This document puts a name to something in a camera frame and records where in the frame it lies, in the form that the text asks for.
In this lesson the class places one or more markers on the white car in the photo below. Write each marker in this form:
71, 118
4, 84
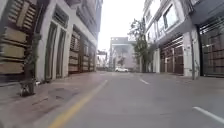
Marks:
121, 69

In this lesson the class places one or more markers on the grey building with canopy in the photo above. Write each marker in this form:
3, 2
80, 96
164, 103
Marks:
121, 50

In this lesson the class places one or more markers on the building with wooden slat doors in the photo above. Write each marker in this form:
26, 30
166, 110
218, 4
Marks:
50, 33

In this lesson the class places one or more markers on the grey building with gates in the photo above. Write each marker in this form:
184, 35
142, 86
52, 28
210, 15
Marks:
186, 36

